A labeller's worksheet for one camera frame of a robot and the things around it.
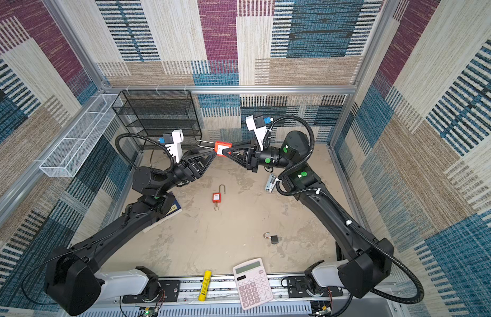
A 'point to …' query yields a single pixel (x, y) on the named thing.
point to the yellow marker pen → (204, 286)
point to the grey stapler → (271, 179)
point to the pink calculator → (253, 286)
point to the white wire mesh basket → (63, 161)
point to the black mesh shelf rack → (154, 113)
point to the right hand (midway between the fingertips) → (224, 154)
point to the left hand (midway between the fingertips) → (216, 151)
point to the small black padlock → (274, 239)
